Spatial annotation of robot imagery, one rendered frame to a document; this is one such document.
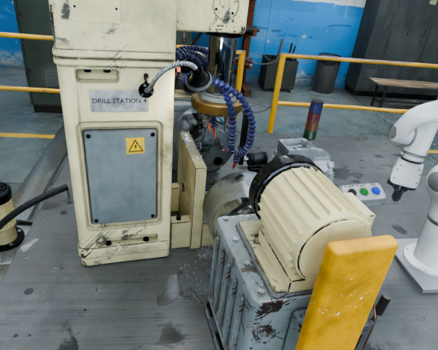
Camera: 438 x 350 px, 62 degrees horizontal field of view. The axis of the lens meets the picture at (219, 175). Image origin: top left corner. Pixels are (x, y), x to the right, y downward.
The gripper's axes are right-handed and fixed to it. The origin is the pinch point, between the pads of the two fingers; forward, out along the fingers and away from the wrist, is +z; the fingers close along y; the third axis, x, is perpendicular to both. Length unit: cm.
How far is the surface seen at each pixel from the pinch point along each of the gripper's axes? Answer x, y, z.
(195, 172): -40, -73, -2
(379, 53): 518, 48, -67
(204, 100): -31, -76, -24
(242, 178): -43, -56, -6
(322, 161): -2.1, -31.3, -6.5
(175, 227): -38, -76, 21
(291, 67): 470, -79, -18
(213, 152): 0, -76, 3
